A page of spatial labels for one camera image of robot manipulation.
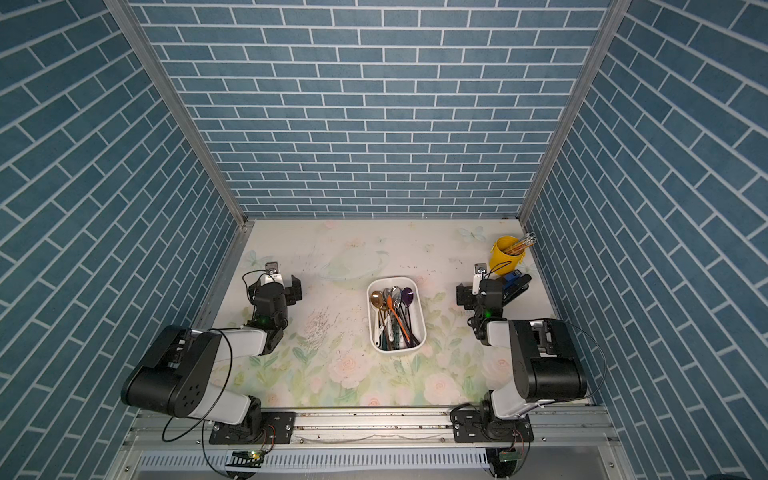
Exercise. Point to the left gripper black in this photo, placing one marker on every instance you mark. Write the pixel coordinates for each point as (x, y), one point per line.
(294, 292)

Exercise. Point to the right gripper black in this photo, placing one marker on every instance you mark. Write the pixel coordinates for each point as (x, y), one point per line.
(468, 300)

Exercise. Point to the white plastic storage box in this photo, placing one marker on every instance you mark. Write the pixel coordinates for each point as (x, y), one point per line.
(396, 321)

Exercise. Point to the purple spoon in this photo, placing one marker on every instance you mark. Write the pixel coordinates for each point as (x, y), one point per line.
(407, 298)

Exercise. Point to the orange handled spoon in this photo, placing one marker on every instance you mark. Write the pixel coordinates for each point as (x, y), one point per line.
(409, 341)

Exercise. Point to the bronze brown spoon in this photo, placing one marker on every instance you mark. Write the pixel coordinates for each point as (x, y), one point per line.
(378, 301)

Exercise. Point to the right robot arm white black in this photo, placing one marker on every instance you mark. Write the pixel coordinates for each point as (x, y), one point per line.
(543, 357)

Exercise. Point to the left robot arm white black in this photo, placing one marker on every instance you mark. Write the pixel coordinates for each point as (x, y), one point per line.
(187, 373)

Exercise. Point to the yellow pen cup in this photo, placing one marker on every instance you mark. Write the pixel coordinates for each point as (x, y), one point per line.
(502, 261)

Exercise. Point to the blue black stapler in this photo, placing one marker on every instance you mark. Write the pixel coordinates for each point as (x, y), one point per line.
(516, 283)

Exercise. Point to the floral table mat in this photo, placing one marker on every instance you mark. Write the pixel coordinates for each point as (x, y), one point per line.
(327, 357)

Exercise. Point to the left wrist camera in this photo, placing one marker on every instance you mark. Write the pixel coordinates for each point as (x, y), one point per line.
(270, 274)

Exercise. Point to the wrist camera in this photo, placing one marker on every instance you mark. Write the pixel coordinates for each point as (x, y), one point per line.
(270, 274)
(480, 271)

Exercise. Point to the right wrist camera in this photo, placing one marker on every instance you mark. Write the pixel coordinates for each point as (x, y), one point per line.
(480, 271)

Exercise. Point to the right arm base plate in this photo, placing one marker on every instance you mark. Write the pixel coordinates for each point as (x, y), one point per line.
(492, 427)

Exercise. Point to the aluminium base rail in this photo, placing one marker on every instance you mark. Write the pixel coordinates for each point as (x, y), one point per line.
(558, 425)

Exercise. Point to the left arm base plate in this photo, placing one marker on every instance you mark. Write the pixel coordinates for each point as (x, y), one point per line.
(265, 428)

